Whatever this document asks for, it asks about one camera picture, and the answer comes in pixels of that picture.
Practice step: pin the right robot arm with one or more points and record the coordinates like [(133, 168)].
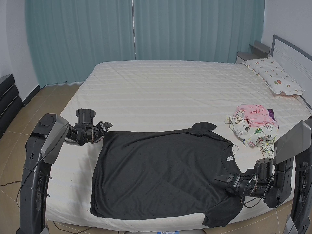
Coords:
[(285, 174)]

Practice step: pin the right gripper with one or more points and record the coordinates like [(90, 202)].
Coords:
[(235, 183)]

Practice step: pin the black T-shirt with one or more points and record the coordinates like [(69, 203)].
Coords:
[(158, 169)]

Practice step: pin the blue-green curtain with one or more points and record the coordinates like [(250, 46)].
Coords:
[(195, 21), (80, 33)]

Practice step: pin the pile of clothes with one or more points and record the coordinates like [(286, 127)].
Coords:
[(253, 125)]

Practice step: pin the grey bedside table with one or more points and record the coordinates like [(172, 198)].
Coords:
[(251, 54)]

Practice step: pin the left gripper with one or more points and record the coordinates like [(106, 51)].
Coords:
[(102, 127)]

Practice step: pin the bed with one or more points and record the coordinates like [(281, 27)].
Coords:
[(156, 94)]

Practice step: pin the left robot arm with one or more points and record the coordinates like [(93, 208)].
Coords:
[(39, 155)]

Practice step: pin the white printed pillow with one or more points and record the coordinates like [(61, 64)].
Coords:
[(274, 74)]

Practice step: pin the black chest of drawers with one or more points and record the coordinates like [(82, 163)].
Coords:
[(8, 99)]

